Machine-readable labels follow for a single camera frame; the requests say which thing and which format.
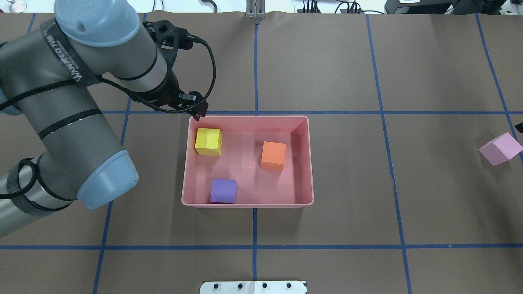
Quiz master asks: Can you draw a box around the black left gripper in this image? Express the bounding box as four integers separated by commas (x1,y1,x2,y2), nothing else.
143,19,208,121

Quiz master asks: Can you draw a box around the pink foam block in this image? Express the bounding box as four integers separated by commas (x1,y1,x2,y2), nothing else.
478,132,523,166

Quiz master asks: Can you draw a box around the yellow foam block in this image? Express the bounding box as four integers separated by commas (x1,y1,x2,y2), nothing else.
194,128,223,156

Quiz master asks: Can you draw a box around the purple foam block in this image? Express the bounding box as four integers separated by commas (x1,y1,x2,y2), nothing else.
210,178,238,203

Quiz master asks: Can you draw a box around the orange foam block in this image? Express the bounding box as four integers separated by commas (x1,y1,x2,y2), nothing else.
260,141,286,172

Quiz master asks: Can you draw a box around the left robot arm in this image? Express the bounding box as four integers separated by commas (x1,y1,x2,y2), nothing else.
1,0,217,237

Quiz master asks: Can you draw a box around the pink plastic bin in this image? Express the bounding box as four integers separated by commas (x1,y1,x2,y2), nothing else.
181,116,314,208

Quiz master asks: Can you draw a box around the black box with label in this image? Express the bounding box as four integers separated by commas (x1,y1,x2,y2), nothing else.
384,0,453,15

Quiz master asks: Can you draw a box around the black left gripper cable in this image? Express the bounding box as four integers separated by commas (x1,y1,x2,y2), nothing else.
0,37,216,115

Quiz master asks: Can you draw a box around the aluminium frame post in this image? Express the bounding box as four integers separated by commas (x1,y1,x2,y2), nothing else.
245,0,266,19

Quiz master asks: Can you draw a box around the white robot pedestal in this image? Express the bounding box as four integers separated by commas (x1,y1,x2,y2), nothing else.
199,281,308,294

